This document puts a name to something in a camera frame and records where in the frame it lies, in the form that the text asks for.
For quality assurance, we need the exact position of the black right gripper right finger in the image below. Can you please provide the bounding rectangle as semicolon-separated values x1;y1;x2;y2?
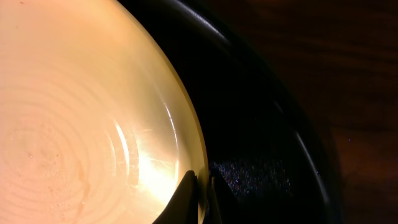
207;174;239;224

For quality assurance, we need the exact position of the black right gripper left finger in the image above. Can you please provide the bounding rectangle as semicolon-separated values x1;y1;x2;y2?
153;170;198;224

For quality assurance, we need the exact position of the yellow plate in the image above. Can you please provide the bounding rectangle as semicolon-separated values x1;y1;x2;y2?
1;0;208;223

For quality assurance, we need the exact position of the black round tray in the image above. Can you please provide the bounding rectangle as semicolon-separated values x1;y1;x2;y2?
123;0;343;223

